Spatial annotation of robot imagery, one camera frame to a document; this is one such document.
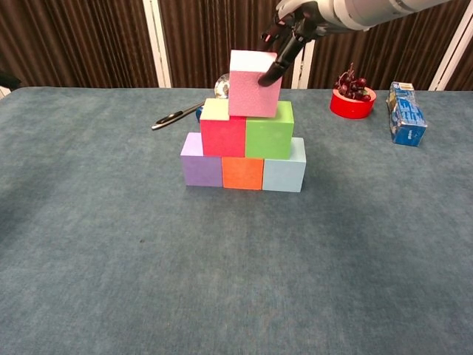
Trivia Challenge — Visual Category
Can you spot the red bowl with grapes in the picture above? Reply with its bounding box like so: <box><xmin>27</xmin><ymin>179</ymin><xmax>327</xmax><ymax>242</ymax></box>
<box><xmin>329</xmin><ymin>87</ymin><xmax>378</xmax><ymax>120</ymax></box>

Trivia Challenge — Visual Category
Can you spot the blue-grey table cloth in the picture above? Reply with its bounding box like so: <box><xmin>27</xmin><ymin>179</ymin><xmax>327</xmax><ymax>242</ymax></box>
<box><xmin>0</xmin><ymin>87</ymin><xmax>473</xmax><ymax>355</ymax></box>

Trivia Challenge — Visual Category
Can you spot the blue plastic packet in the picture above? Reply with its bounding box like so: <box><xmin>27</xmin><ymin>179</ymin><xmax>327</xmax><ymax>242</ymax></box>
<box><xmin>385</xmin><ymin>81</ymin><xmax>429</xmax><ymax>145</ymax></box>

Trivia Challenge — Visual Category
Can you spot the steel ladle with black handle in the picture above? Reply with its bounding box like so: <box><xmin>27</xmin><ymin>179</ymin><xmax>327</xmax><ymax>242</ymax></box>
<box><xmin>151</xmin><ymin>72</ymin><xmax>232</xmax><ymax>131</ymax></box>

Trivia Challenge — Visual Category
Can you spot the green foam cube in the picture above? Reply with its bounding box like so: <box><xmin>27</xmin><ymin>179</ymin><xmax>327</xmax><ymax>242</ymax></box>
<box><xmin>245</xmin><ymin>101</ymin><xmax>296</xmax><ymax>160</ymax></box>

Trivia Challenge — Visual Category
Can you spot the orange cube with yellow face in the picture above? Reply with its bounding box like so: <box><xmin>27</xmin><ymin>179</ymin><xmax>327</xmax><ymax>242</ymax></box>
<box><xmin>221</xmin><ymin>156</ymin><xmax>265</xmax><ymax>191</ymax></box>

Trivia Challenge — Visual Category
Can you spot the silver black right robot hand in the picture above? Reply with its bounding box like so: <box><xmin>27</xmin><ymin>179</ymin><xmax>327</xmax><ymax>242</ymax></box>
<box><xmin>258</xmin><ymin>0</ymin><xmax>336</xmax><ymax>87</ymax></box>

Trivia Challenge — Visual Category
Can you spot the pink cube with white face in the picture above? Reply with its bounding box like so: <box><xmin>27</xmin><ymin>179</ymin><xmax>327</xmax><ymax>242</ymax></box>
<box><xmin>228</xmin><ymin>50</ymin><xmax>282</xmax><ymax>119</ymax></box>

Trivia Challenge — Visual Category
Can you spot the purple foam cube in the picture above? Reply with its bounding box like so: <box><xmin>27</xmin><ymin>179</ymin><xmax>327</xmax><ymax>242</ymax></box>
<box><xmin>180</xmin><ymin>132</ymin><xmax>224</xmax><ymax>188</ymax></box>

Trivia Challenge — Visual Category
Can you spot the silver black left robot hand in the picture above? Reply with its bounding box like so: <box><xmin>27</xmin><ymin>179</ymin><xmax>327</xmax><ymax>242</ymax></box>
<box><xmin>0</xmin><ymin>69</ymin><xmax>21</xmax><ymax>89</ymax></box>

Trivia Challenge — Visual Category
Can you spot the light blue foam cube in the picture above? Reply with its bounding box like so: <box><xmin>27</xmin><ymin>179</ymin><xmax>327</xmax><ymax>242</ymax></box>
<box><xmin>262</xmin><ymin>137</ymin><xmax>307</xmax><ymax>193</ymax></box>

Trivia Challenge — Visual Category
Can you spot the red cube with beige face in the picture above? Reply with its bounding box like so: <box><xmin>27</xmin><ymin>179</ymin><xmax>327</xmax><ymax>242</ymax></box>
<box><xmin>200</xmin><ymin>98</ymin><xmax>248</xmax><ymax>158</ymax></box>

